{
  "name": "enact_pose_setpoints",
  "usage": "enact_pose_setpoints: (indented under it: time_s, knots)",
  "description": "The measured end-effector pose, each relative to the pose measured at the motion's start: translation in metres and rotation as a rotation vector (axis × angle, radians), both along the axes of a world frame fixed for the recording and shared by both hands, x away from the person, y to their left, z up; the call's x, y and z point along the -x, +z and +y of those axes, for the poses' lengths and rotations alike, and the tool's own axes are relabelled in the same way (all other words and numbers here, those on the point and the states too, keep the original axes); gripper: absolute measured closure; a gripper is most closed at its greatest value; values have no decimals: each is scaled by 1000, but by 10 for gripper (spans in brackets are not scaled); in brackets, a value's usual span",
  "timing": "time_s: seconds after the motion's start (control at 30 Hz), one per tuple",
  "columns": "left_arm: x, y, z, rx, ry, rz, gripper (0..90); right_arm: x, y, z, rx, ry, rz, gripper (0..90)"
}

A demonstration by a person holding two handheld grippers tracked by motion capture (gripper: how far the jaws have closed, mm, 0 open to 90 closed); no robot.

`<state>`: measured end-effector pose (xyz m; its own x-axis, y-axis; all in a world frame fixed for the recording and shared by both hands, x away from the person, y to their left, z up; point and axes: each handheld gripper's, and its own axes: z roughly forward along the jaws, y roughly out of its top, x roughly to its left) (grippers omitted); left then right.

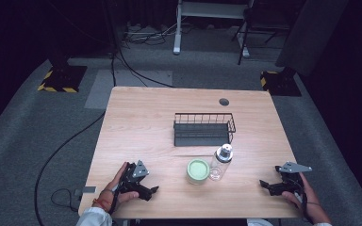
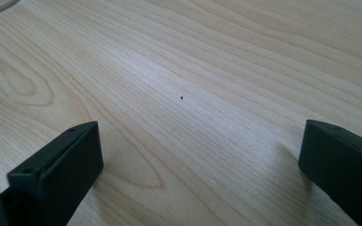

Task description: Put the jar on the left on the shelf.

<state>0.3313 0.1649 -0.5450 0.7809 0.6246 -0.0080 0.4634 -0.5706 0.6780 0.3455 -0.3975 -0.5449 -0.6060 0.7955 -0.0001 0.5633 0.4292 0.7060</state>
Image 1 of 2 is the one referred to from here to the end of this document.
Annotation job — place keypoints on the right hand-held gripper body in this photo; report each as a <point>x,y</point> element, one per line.
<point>290,182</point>

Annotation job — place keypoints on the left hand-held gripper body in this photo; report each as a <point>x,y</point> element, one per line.
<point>131,182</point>

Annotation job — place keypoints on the glass jar with green lid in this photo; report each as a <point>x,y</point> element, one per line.
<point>198,170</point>

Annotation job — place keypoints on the clear bottle with silver cap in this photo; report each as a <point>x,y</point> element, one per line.
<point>221,161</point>

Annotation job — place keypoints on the person's left hand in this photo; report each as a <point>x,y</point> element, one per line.
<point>105,196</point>

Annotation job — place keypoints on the person's right hand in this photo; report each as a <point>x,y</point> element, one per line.
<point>311,204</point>

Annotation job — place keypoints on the black yellow striped stand base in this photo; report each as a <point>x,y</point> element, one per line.
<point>279,83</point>
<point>62,78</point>

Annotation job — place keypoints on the black metal stand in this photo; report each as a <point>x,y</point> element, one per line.
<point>243,40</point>

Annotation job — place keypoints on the grey hanging panel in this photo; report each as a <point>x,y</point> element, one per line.
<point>311,34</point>

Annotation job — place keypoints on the small grey bracket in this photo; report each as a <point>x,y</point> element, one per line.
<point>89,189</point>

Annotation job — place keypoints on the white desk frame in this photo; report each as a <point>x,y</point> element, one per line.
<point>177,40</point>

